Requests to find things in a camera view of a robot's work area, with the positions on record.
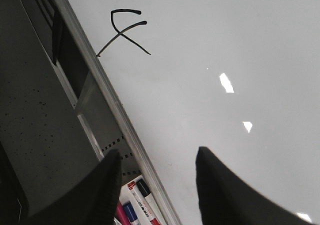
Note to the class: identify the black capped marker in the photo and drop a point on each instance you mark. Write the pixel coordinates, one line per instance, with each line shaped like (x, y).
(146, 193)

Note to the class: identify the white whiteboard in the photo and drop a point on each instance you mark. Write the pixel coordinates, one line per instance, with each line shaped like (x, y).
(241, 77)

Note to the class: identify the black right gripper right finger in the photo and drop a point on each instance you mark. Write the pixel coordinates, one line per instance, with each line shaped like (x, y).
(230, 195)

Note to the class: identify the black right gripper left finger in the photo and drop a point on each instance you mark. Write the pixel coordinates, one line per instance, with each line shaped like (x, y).
(93, 201)

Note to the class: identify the white perforated metal panel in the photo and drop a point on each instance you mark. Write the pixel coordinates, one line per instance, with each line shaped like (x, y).
(102, 129)

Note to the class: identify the red capped white marker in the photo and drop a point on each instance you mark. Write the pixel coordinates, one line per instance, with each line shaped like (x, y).
(143, 219)

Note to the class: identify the grey aluminium whiteboard ledge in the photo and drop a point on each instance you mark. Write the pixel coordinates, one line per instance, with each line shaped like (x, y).
(95, 67)

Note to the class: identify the pink marker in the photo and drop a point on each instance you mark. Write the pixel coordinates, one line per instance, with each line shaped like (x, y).
(121, 215)

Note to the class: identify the blue capped marker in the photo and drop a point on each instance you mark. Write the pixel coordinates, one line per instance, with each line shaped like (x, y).
(131, 214)

